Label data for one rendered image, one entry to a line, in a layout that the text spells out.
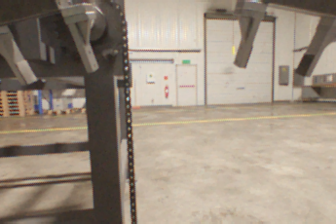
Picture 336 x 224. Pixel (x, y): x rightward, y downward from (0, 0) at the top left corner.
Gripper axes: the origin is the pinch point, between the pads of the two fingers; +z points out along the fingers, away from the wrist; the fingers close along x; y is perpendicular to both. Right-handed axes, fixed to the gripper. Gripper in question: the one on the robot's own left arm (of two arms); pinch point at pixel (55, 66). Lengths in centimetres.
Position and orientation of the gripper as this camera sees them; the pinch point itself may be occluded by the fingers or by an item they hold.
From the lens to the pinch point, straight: 40.2
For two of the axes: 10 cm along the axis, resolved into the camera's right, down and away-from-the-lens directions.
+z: 1.9, 8.6, 4.7
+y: 0.5, -4.9, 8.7
